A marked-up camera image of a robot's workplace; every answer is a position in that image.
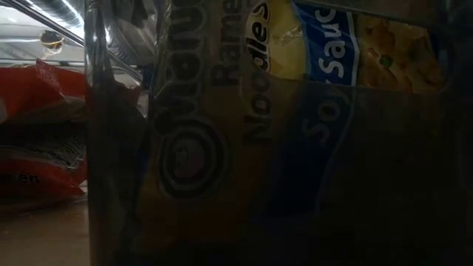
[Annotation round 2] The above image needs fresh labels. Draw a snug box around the blue Maruchan noodle pack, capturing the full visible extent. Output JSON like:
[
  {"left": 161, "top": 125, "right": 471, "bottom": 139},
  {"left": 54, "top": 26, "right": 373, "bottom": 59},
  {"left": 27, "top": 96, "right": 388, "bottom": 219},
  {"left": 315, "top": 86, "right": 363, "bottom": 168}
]
[{"left": 147, "top": 0, "right": 448, "bottom": 237}]

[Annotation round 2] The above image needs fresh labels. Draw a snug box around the orange Maruchan noodle pack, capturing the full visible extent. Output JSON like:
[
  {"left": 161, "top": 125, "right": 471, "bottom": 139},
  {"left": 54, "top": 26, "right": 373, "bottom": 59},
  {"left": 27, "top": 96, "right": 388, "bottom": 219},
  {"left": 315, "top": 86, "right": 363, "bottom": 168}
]
[
  {"left": 0, "top": 121, "right": 88, "bottom": 199},
  {"left": 0, "top": 58, "right": 88, "bottom": 125}
]

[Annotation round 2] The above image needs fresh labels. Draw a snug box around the dark smoked plastic bin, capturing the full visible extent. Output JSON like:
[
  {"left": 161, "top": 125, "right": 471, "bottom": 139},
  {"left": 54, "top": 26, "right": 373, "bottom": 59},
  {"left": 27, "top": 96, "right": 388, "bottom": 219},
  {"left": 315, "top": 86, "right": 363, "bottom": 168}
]
[{"left": 84, "top": 0, "right": 473, "bottom": 266}]

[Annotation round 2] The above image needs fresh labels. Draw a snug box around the clear plastic bin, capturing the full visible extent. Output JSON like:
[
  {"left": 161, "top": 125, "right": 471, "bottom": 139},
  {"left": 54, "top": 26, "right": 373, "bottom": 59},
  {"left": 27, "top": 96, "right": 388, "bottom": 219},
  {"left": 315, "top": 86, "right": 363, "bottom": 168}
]
[{"left": 0, "top": 0, "right": 147, "bottom": 208}]

